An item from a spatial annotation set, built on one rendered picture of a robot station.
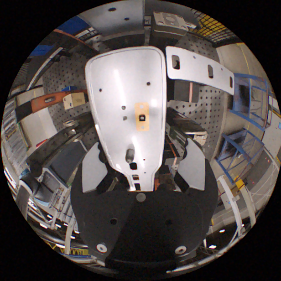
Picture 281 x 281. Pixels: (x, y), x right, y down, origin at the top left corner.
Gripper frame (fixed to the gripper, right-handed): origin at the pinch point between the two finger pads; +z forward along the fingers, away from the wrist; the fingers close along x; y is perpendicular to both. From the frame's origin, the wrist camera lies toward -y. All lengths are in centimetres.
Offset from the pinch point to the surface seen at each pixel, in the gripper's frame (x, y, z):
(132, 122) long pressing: -2.9, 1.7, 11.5
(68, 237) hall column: -530, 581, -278
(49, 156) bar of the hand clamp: -19.5, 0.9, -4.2
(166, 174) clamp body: 13.2, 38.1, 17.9
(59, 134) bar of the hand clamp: -18.6, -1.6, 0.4
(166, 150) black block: 9.9, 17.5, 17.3
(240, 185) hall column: 621, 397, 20
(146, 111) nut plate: 1.2, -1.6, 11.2
